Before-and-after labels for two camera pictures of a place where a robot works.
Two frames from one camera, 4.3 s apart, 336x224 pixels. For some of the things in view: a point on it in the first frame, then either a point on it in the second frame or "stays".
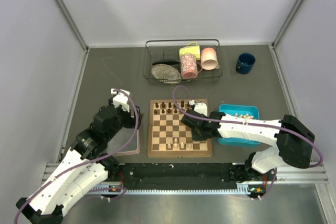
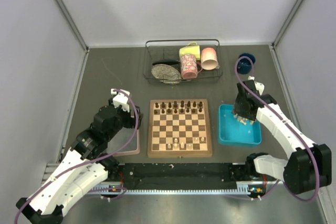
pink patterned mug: x=189 y=66 stays
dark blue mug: x=245 y=63 stays
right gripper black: x=196 y=137 → x=237 y=109
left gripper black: x=132 y=121 stays
